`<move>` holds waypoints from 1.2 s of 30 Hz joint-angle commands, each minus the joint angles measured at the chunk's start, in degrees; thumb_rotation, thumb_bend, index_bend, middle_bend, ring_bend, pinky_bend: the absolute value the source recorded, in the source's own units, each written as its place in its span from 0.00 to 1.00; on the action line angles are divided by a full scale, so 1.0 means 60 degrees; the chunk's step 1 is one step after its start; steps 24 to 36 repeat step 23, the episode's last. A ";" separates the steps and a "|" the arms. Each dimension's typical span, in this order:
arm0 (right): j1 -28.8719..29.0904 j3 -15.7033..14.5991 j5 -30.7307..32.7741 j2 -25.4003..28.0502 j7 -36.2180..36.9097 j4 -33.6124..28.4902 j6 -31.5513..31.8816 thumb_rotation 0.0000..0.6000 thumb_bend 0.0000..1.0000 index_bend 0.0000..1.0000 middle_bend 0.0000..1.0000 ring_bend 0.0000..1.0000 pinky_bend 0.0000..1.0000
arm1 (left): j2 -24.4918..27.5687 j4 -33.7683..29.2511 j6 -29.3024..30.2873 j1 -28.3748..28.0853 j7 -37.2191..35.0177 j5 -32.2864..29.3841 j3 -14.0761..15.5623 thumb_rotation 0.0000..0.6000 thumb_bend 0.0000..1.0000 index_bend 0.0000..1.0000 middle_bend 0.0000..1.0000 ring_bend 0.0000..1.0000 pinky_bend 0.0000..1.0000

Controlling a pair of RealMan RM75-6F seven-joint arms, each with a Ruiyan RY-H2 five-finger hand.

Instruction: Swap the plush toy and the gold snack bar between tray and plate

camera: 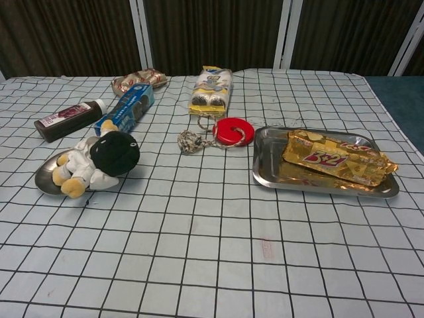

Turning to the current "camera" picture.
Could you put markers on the black and white plush toy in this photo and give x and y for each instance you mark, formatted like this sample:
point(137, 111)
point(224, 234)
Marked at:
point(112, 152)

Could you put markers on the gold foil biscuit pack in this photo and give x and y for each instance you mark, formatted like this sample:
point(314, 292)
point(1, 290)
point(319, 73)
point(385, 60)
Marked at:
point(331, 155)

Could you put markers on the red plastic disc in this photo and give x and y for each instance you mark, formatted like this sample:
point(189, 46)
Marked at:
point(225, 132)

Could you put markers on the rectangular steel tray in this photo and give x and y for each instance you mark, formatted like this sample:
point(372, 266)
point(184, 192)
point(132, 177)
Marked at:
point(268, 159)

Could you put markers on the white yellow cookie pack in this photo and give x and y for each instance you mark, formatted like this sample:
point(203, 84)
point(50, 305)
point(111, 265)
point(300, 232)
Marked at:
point(212, 89)

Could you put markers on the white black checkered tablecloth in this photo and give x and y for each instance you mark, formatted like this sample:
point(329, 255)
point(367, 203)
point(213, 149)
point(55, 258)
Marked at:
point(198, 232)

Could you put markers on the blue cookie box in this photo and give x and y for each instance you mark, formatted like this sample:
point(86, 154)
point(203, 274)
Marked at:
point(132, 106)

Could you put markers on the brown silver snack wrapper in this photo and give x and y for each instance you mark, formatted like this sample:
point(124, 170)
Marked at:
point(132, 81)

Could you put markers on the dark juice bottle white cap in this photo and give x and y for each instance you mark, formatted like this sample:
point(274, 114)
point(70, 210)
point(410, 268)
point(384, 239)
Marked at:
point(66, 121)

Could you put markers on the round steel plate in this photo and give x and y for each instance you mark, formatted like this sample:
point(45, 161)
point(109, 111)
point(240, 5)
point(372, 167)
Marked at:
point(44, 175)

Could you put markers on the dark screen panel white frame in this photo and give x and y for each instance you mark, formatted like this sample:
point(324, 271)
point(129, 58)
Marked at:
point(348, 33)
point(418, 63)
point(215, 33)
point(66, 33)

